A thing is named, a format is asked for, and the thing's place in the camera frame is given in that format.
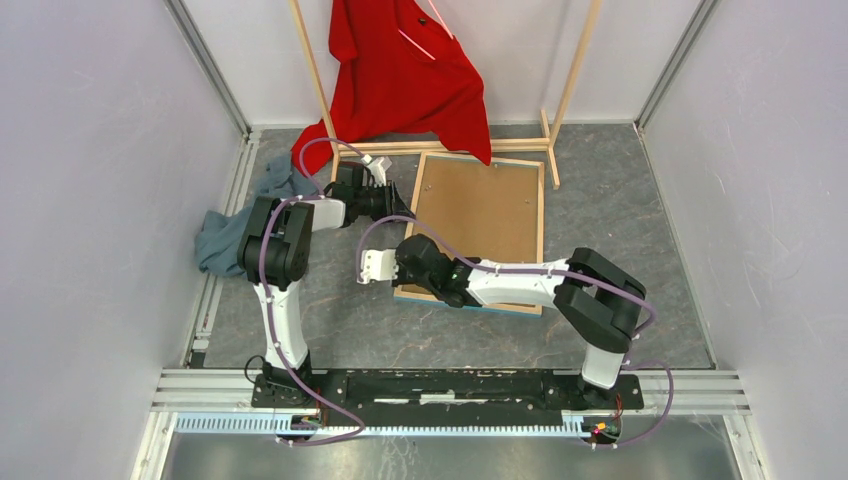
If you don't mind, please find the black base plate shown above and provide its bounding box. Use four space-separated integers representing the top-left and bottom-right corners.
251 367 645 428

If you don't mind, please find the grey-blue cloth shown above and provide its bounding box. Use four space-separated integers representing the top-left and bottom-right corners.
194 153 318 277

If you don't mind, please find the purple cable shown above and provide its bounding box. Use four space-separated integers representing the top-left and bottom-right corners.
255 137 367 448
355 215 676 449

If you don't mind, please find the pink clothes hanger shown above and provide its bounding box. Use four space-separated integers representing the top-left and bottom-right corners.
394 1 455 61

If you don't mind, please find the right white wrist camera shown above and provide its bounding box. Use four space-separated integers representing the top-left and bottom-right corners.
357 249 399 285

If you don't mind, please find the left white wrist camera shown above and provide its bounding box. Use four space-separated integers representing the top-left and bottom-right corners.
360 154 392 187

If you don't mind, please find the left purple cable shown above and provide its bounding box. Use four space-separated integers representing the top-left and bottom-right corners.
255 137 367 448

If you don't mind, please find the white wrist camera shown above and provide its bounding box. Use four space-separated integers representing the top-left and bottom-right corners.
357 249 399 285
360 154 392 187

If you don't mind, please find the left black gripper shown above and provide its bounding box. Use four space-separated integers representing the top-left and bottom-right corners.
354 181 415 225

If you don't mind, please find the blue picture frame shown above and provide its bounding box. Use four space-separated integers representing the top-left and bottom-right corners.
393 151 548 319

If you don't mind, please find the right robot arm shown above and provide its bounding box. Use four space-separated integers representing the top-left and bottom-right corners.
394 234 657 408

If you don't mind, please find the wooden clothes rack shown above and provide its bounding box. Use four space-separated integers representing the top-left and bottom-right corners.
288 0 603 190

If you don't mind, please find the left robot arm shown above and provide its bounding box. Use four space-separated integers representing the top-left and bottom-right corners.
237 155 412 408

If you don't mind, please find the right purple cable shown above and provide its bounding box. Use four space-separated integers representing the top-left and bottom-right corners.
355 215 676 449

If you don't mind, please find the red shirt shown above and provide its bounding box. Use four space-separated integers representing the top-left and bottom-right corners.
328 0 492 165

